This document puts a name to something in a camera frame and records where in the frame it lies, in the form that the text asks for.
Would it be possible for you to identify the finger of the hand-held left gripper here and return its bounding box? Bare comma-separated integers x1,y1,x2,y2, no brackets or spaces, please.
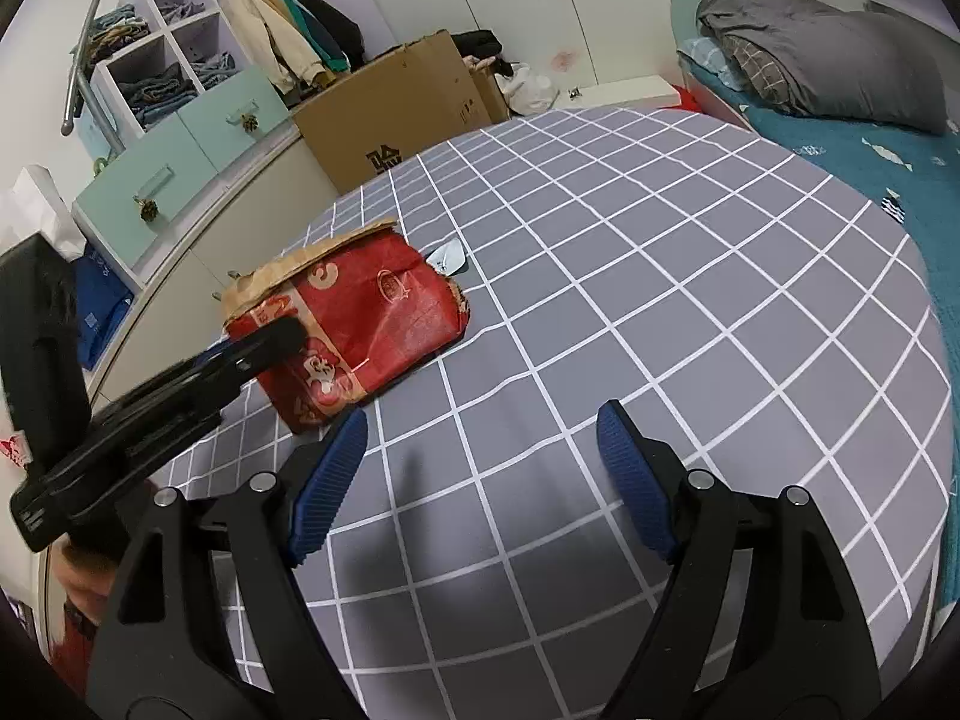
191,316,304,399

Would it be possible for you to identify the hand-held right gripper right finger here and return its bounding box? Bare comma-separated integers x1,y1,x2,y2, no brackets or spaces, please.
596,400,883,720

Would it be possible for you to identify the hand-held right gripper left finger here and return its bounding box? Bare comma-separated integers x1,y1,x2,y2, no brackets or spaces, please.
86,409,370,720

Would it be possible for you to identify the red paper bag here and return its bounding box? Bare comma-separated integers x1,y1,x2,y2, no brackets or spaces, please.
220,220,472,434

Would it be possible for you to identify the blue snack packet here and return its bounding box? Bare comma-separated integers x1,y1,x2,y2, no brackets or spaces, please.
430,242,471,276

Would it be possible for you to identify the person's left hand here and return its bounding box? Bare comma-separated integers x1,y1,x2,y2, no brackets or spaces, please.
46,536,115,627

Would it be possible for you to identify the blue shopping bag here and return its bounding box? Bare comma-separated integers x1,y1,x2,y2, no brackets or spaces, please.
71,244,137,370

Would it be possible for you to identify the white red printed bag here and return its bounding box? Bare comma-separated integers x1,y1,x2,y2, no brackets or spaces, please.
0,420,40,475

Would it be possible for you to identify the white curved cabinet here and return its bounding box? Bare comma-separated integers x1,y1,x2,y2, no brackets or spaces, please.
88,127,340,395

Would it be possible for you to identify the white plastic bag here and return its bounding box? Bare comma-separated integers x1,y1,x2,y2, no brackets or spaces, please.
0,163,88,262

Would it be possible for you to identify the grey checked tablecloth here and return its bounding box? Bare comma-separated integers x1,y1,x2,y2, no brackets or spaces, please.
142,106,943,720

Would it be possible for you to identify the mint green drawer cabinet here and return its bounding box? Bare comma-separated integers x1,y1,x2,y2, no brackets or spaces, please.
73,64,295,271

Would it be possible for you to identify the brown cardboard box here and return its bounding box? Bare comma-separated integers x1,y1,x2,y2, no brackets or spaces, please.
291,28,512,197

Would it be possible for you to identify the stack of folded clothes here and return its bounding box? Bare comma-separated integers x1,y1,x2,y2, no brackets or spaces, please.
88,4,242,128

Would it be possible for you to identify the green garment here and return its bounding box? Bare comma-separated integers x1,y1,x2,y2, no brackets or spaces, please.
289,0,352,80

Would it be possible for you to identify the cream jacket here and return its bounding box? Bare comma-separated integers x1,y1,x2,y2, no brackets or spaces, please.
217,0,317,95

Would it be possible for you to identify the metal pole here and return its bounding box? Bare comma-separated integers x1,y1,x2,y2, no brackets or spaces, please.
61,0,130,137

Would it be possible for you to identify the white cubby shelf unit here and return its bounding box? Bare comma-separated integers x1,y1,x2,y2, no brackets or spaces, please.
88,0,295,137

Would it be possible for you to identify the black garment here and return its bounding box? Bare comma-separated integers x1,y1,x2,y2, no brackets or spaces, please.
274,0,370,70

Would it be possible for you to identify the crumpled white bag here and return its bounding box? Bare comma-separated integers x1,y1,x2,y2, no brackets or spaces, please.
497,64,560,115

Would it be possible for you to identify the black cloth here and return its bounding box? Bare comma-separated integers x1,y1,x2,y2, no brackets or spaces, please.
452,28,520,77

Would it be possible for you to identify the teal printed bed sheet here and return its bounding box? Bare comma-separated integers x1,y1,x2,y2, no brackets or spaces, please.
677,37,960,335

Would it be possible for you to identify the white bedside ledge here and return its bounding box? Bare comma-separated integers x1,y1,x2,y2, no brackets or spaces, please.
559,75,680,110

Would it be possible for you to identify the grey quilt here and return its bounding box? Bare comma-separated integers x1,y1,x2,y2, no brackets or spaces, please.
696,0,950,136

